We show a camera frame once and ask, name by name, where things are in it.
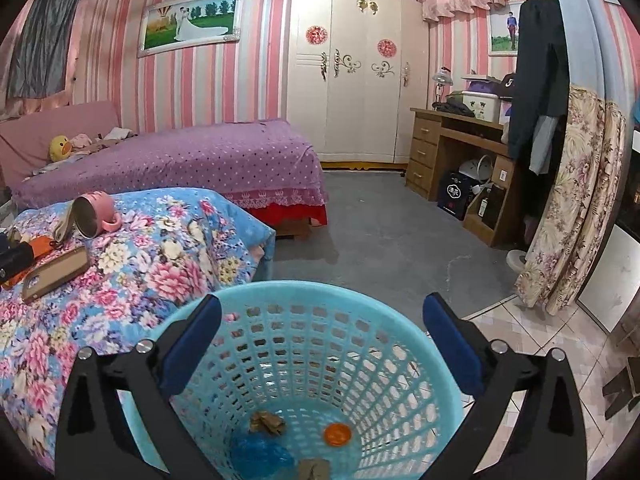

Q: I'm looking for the small framed couple photo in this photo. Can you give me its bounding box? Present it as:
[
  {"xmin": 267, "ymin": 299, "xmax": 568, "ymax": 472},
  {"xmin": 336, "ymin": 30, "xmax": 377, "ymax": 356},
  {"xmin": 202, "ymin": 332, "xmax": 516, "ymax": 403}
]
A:
[{"xmin": 488, "ymin": 1, "xmax": 523, "ymax": 56}]

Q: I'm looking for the floral beige curtain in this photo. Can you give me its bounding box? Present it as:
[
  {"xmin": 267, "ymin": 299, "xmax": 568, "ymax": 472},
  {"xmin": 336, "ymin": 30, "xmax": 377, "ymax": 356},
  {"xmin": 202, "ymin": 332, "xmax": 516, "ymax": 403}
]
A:
[{"xmin": 515, "ymin": 84, "xmax": 627, "ymax": 315}]

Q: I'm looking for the blue plastic bag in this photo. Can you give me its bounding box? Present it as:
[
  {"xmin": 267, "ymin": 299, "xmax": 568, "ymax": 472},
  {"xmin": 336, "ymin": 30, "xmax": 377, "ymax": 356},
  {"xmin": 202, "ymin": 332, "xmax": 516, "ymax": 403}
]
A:
[{"xmin": 230, "ymin": 432, "xmax": 296, "ymax": 480}]

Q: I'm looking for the grey folded cloth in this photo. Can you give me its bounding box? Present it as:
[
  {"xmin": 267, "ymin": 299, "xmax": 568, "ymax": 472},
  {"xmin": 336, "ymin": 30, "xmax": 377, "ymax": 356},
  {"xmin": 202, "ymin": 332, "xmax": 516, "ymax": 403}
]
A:
[{"xmin": 52, "ymin": 202, "xmax": 74, "ymax": 246}]

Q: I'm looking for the purple dotted bed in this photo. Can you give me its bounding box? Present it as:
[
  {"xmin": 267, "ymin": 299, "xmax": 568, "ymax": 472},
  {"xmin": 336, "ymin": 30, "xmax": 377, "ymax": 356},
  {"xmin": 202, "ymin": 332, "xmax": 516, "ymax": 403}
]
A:
[{"xmin": 11, "ymin": 119, "xmax": 328, "ymax": 226}]

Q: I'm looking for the white wardrobe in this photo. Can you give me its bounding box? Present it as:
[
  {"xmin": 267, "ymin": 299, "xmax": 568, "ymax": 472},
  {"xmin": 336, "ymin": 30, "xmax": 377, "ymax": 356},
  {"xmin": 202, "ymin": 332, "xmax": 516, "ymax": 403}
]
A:
[{"xmin": 286, "ymin": 0, "xmax": 428, "ymax": 165}]

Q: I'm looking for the floral blue bed sheet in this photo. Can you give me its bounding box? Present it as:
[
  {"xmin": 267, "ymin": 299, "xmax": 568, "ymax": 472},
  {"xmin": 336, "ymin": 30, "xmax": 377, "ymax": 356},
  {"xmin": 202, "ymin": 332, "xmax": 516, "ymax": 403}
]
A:
[{"xmin": 1, "ymin": 188, "xmax": 276, "ymax": 472}]

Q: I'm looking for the black hanging coat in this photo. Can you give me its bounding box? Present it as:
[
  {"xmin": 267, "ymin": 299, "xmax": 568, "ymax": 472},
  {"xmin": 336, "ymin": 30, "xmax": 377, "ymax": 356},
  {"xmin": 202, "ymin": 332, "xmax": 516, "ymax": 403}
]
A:
[{"xmin": 508, "ymin": 0, "xmax": 570, "ymax": 219}]

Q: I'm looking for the white appliance under desk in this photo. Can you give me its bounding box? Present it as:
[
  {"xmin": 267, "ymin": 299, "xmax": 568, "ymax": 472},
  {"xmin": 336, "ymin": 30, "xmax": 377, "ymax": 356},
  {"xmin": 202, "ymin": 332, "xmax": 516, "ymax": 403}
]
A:
[{"xmin": 459, "ymin": 154, "xmax": 494, "ymax": 183}]

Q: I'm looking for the light blue laundry basket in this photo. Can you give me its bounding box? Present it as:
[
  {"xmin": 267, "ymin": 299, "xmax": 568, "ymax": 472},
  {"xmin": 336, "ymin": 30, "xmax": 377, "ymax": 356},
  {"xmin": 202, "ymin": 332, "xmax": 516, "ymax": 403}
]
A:
[{"xmin": 119, "ymin": 279, "xmax": 466, "ymax": 480}]

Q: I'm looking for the desk lamp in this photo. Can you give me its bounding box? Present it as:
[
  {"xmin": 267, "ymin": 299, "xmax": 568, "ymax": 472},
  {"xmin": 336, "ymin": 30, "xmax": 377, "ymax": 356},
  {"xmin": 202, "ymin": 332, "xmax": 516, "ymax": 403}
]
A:
[{"xmin": 432, "ymin": 66, "xmax": 454, "ymax": 103}]

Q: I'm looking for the grey window curtain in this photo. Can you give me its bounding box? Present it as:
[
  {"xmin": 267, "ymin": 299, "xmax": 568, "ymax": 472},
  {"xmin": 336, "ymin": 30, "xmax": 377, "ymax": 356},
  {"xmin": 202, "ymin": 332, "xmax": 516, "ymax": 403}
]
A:
[{"xmin": 6, "ymin": 0, "xmax": 80, "ymax": 100}]

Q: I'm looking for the brown phone case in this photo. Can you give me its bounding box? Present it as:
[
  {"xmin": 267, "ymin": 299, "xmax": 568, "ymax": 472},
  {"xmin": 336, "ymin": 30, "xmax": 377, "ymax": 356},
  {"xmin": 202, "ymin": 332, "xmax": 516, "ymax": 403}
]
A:
[{"xmin": 22, "ymin": 246, "xmax": 90, "ymax": 304}]

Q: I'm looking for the framed wedding photo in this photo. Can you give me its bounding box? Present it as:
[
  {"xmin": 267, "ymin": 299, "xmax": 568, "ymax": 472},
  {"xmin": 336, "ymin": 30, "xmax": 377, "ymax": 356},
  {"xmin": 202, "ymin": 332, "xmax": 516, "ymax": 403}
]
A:
[{"xmin": 138, "ymin": 0, "xmax": 244, "ymax": 58}]

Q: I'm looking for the white storage box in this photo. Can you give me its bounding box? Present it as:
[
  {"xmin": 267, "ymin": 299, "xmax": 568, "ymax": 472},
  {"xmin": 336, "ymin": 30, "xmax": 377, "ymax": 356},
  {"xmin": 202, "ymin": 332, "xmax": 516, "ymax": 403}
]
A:
[{"xmin": 462, "ymin": 90, "xmax": 501, "ymax": 122}]

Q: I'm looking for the black box under desk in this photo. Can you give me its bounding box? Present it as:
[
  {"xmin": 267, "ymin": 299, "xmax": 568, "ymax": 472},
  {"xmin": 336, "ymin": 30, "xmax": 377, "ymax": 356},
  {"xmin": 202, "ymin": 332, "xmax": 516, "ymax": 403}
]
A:
[{"xmin": 437, "ymin": 170, "xmax": 477, "ymax": 221}]

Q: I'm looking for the pink sofa headboard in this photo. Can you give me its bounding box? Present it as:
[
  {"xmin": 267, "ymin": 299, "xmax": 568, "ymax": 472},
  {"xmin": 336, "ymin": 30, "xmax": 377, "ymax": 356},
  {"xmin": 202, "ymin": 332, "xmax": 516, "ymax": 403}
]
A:
[{"xmin": 0, "ymin": 101, "xmax": 119, "ymax": 188}]

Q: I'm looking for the orange flat plastic sheet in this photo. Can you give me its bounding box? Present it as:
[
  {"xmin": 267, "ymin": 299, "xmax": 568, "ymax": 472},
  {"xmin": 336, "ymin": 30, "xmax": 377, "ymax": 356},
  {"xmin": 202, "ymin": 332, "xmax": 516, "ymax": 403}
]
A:
[{"xmin": 1, "ymin": 236, "xmax": 54, "ymax": 289}]

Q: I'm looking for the wooden desk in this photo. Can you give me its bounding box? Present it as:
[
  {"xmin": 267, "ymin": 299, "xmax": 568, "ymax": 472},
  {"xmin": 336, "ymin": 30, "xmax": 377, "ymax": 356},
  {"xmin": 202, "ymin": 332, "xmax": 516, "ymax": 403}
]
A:
[{"xmin": 406, "ymin": 107, "xmax": 523, "ymax": 247}]

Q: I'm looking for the yellow duck plush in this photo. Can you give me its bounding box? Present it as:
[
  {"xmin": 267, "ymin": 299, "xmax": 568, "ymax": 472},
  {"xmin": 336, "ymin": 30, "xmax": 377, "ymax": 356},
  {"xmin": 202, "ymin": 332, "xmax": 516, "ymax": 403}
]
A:
[{"xmin": 49, "ymin": 134, "xmax": 73, "ymax": 162}]

